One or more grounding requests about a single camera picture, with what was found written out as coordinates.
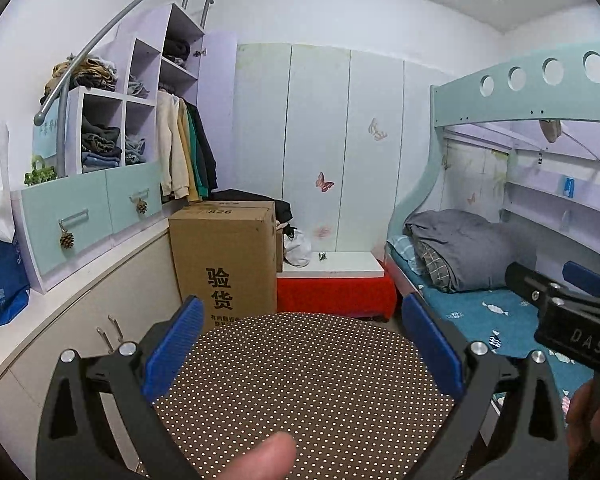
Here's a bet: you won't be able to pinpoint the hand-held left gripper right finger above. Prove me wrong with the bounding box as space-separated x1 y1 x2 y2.
401 292 570 480

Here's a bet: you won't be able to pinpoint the lavender shelf unit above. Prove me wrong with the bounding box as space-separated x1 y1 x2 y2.
32 2 208 181

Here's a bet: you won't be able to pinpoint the white low cabinet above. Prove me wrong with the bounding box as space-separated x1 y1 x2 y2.
0 210 191 480

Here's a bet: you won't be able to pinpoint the grey quilt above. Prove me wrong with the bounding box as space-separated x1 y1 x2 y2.
404 209 538 293

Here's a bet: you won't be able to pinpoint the white plastic bag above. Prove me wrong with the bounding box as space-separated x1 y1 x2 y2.
282 230 312 267

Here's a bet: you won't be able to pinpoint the black coat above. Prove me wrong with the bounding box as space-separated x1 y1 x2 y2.
192 102 218 193

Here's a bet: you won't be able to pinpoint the white wardrobe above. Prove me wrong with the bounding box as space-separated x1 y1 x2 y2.
232 42 451 256

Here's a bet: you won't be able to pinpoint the grey metal handrail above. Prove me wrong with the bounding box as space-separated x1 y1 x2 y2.
34 0 215 126

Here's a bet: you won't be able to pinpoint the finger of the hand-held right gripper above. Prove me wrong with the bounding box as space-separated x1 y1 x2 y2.
562 261 600 297
505 261 600 313

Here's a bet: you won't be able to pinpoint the white board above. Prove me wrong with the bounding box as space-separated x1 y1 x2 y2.
276 252 386 278

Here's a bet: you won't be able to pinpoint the grey-blue folded clothes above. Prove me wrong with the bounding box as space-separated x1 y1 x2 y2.
125 135 147 166

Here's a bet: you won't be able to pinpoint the blue bag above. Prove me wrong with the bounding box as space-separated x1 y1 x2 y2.
0 237 31 331

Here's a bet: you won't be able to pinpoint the black folded clothes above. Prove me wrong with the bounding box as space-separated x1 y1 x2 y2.
162 39 191 63

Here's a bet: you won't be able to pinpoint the cream jacket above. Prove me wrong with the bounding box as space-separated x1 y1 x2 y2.
156 91 191 200

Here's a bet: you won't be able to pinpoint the dark folded clothes pile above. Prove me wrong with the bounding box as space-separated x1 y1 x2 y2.
81 115 122 173

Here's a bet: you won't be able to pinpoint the person's right hand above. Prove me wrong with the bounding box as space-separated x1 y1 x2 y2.
565 381 600 472

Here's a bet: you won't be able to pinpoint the tan folded clothes pile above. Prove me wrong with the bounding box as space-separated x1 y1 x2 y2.
40 57 118 106

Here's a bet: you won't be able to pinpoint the red bench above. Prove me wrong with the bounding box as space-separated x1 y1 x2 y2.
276 272 398 321

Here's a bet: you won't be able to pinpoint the yellow garment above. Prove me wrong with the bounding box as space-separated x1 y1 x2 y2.
180 100 201 203

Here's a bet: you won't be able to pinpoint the lavender cabinet door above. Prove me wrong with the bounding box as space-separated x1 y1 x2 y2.
197 30 238 196

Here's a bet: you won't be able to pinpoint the lavender bed wall shelf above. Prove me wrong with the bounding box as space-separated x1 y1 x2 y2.
500 167 600 261

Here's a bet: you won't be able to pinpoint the black clothes heap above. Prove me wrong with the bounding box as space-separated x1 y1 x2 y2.
207 188 293 226

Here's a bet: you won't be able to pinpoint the turquoise drawer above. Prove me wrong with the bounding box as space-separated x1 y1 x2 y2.
20 172 113 291
105 162 163 233

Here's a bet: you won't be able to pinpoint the brown polka-dot tablecloth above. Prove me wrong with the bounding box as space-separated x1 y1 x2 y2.
137 312 468 480

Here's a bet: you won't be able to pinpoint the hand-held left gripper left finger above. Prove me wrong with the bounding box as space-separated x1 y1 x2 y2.
36 295 206 480

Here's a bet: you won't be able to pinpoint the teal plaid pillow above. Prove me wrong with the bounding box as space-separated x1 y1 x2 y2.
386 235 423 276

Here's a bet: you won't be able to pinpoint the green garment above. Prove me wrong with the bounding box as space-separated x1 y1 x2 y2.
187 105 206 196

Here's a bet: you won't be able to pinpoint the blue candy-print bedsheet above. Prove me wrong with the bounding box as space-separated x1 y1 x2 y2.
386 237 600 411

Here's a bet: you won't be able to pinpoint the person's left hand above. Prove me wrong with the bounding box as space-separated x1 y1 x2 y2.
219 432 298 480

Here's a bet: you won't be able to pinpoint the large cardboard box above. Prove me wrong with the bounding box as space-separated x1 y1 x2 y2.
168 201 278 333

